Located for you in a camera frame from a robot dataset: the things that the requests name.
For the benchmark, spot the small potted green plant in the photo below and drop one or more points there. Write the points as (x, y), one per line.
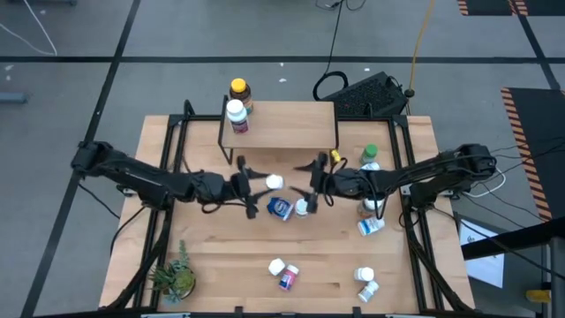
(176, 278)

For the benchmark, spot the black computer box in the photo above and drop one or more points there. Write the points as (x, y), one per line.
(368, 95)

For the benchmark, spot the amber bottle yellow cap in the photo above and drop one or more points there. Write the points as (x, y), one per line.
(238, 86)

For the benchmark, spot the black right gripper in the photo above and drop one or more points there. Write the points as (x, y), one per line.
(322, 185)

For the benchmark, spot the white paper sheet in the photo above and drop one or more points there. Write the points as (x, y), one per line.
(483, 265)

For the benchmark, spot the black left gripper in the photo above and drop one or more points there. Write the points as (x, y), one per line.
(240, 190)

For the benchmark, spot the black mat yellow striped edge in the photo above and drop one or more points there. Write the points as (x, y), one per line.
(490, 6)
(547, 132)

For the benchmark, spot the black metal rig frame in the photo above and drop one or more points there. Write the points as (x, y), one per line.
(399, 120)

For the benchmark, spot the wooden shelf black metal legs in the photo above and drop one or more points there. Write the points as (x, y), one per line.
(291, 126)

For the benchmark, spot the green cap caffeine bottle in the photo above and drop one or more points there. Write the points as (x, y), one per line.
(369, 152)

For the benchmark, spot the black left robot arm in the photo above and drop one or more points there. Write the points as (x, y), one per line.
(132, 174)

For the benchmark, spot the pink medicine bottle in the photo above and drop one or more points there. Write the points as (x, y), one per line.
(288, 278)

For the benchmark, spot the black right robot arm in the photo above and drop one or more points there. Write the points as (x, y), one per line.
(419, 174)

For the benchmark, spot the blue medicine bottle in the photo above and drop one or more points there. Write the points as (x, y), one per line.
(279, 207)

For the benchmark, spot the black side table beam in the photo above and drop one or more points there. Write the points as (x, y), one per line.
(529, 234)

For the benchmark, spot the multivitamin gummies bottle white cap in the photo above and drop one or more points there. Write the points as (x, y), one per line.
(371, 205)

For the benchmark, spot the large white medicine bottle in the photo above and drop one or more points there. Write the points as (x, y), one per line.
(236, 110)

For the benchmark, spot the small yellow floor object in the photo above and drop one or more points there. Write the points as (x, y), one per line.
(538, 296)

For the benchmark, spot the grey floor object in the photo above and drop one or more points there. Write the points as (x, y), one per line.
(13, 97)

